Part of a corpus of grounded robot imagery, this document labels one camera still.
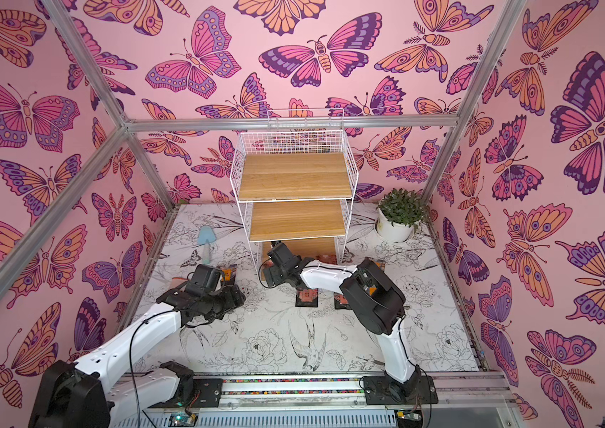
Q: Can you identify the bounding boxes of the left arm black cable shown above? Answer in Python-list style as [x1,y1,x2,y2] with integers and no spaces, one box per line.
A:
[126,277,228,428]

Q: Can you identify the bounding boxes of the middle wooden shelf board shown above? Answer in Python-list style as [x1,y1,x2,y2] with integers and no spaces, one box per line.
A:
[250,201,346,242]

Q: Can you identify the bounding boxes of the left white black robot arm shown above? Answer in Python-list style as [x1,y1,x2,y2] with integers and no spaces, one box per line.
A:
[29,264,245,427]

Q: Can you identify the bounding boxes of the bottom wooden shelf board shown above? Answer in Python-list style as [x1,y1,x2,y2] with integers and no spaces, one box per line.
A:
[252,237,336,260]

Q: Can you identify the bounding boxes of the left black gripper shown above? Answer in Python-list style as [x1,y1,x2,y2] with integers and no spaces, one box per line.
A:
[203,284,248,319]

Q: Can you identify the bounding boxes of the bottom-shelf black tea bag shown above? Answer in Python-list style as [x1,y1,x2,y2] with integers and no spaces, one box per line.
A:
[334,294,350,310]
[295,289,318,308]

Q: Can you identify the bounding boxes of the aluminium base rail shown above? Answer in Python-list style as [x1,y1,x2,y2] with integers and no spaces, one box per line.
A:
[63,371,518,428]

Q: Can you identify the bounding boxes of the white wire shelf rack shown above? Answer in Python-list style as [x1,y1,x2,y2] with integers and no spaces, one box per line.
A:
[230,113,359,265]

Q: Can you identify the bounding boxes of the top wooden shelf board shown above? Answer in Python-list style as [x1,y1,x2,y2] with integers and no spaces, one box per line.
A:
[238,153,352,202]

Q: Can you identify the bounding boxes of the wooden shelf board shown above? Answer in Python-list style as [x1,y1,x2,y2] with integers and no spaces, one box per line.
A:
[250,201,346,242]
[252,237,336,260]
[238,153,352,202]

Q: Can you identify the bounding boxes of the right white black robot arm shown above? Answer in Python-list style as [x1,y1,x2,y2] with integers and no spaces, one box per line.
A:
[259,243,439,408]

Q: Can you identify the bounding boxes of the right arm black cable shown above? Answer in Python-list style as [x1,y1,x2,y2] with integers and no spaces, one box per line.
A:
[256,240,434,428]

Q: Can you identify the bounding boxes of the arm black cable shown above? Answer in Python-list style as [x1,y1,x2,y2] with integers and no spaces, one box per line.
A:
[126,277,228,428]
[256,240,434,428]

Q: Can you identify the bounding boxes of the green potted plant white pot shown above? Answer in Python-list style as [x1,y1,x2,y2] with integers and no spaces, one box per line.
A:
[377,188,429,243]

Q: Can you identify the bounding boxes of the aluminium frame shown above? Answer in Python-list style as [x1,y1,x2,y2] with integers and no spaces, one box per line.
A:
[0,1,526,300]

